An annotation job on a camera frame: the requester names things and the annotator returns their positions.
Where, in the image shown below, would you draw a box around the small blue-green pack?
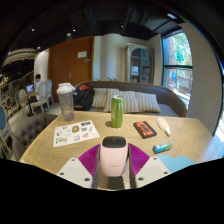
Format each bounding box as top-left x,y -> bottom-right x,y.
152,142 -> 173,155

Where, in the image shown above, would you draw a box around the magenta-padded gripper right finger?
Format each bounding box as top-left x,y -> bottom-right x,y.
127,143 -> 172,189

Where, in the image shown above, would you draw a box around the brown wooden door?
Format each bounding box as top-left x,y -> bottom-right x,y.
48,35 -> 95,103

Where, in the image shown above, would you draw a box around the black backpack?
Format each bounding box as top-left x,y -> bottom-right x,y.
73,83 -> 96,111

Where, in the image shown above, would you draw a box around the black-framed window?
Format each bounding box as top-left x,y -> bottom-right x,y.
213,109 -> 224,144
162,31 -> 194,101

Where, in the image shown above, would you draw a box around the clear shaker bottle white lid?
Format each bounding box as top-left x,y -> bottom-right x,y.
56,82 -> 76,122

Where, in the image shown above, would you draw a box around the pink computer mouse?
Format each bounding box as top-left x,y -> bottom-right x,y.
99,135 -> 130,178

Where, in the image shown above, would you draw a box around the white sticker sheet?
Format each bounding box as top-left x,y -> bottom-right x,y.
52,120 -> 101,148

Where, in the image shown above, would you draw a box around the grey arched glass cabinet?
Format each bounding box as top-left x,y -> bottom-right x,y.
125,43 -> 155,84

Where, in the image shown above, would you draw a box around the grey-brown curved sofa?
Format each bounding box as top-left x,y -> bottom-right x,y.
73,80 -> 188,118

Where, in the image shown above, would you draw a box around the grey tufted armchair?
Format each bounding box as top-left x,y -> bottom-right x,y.
12,113 -> 58,162

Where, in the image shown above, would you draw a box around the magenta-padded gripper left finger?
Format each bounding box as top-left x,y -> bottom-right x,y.
56,143 -> 101,190

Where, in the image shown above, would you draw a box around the white chair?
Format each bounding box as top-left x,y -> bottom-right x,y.
31,78 -> 54,114

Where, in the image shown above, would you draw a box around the blue-backed white chairs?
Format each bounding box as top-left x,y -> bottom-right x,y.
0,88 -> 31,148

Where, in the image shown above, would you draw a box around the striped cushion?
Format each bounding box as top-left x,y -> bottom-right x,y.
103,88 -> 141,114
91,87 -> 110,109
134,92 -> 162,113

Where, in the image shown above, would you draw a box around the person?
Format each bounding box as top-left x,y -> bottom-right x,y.
29,73 -> 44,103

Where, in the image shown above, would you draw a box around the white tube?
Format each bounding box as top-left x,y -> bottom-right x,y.
156,117 -> 172,137

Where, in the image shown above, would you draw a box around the black box with red print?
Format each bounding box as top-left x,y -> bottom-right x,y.
132,120 -> 158,140

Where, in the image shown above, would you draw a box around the green drink can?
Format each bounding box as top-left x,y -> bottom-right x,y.
110,95 -> 125,129

